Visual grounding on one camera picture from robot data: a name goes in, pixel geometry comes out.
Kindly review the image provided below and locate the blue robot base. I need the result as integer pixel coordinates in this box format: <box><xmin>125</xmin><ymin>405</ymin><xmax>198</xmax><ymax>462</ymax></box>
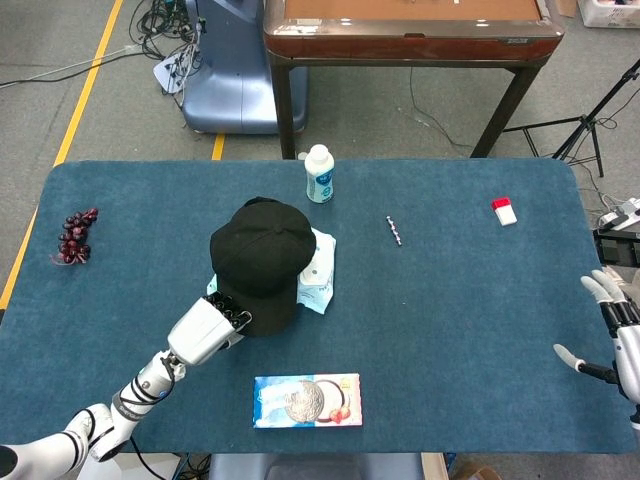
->
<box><xmin>181</xmin><ymin>0</ymin><xmax>309</xmax><ymax>135</ymax></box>

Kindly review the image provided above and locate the black cable bundle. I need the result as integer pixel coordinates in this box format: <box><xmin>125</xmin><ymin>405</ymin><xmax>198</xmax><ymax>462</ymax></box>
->
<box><xmin>129</xmin><ymin>0</ymin><xmax>209</xmax><ymax>97</ymax></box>

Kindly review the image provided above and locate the white plastic basket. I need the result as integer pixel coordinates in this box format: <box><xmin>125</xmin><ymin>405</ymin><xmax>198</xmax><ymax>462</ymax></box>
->
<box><xmin>577</xmin><ymin>0</ymin><xmax>640</xmax><ymax>29</ymax></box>

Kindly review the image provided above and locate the black tripod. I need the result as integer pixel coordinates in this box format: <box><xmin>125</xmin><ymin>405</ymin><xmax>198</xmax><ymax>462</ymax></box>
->
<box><xmin>502</xmin><ymin>59</ymin><xmax>640</xmax><ymax>179</ymax></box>

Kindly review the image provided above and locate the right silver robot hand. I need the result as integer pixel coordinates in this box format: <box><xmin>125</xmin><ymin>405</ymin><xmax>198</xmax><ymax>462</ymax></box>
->
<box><xmin>552</xmin><ymin>269</ymin><xmax>640</xmax><ymax>404</ymax></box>

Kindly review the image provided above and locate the red and white small box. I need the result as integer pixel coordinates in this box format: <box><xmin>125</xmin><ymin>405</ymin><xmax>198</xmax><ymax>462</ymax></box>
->
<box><xmin>490</xmin><ymin>197</ymin><xmax>518</xmax><ymax>228</ymax></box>

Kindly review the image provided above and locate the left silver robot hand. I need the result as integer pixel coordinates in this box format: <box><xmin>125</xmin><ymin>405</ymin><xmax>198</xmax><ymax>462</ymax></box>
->
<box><xmin>166</xmin><ymin>292</ymin><xmax>254</xmax><ymax>366</ymax></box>

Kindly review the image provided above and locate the brown mahjong table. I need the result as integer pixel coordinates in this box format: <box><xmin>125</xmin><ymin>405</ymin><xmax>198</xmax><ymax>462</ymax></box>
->
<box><xmin>263</xmin><ymin>0</ymin><xmax>566</xmax><ymax>160</ymax></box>

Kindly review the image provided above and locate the dark red grape bunch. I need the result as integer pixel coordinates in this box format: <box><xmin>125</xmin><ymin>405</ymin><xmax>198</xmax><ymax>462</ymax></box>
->
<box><xmin>49</xmin><ymin>207</ymin><xmax>100</xmax><ymax>266</ymax></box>

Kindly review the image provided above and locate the black floor cable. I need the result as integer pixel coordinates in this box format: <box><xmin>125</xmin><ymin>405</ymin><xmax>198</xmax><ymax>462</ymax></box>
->
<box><xmin>408</xmin><ymin>67</ymin><xmax>481</xmax><ymax>151</ymax></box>

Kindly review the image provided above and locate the black equipment box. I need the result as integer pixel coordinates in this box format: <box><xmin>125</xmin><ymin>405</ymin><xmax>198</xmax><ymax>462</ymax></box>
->
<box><xmin>593</xmin><ymin>228</ymin><xmax>640</xmax><ymax>269</ymax></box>

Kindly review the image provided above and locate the white yogurt drink bottle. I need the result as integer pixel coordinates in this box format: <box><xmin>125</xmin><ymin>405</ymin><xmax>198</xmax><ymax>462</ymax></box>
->
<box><xmin>304</xmin><ymin>143</ymin><xmax>335</xmax><ymax>204</ymax></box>

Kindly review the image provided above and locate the blue pink Oreo cookie box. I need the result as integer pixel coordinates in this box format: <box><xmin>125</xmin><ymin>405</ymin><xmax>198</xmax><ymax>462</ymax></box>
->
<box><xmin>253</xmin><ymin>372</ymin><xmax>364</xmax><ymax>430</ymax></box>

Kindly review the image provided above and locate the white power strip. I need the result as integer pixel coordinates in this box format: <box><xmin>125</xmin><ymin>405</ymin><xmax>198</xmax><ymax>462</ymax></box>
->
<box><xmin>598</xmin><ymin>197</ymin><xmax>640</xmax><ymax>231</ymax></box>

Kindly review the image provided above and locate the black baseball cap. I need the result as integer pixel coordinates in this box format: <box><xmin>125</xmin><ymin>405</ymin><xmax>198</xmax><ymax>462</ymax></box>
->
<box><xmin>209</xmin><ymin>196</ymin><xmax>317</xmax><ymax>338</ymax></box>

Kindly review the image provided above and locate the light blue wet wipes pack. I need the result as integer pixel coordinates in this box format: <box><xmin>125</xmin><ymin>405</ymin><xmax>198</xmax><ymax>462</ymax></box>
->
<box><xmin>296</xmin><ymin>227</ymin><xmax>337</xmax><ymax>315</ymax></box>

